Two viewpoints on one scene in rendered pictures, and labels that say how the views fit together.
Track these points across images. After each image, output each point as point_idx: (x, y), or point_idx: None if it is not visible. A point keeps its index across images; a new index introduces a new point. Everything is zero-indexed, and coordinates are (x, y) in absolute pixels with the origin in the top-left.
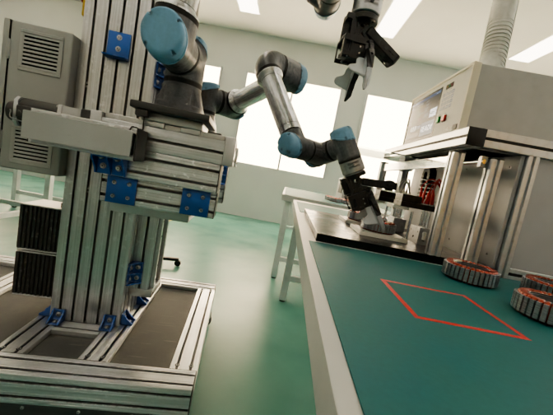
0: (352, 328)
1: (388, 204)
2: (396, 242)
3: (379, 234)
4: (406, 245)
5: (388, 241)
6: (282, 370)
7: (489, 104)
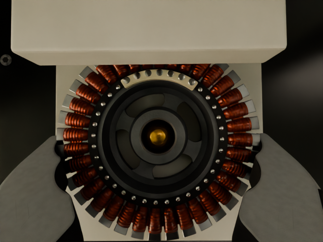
0: None
1: (105, 58)
2: (276, 88)
3: (252, 149)
4: (311, 62)
5: (293, 122)
6: None
7: None
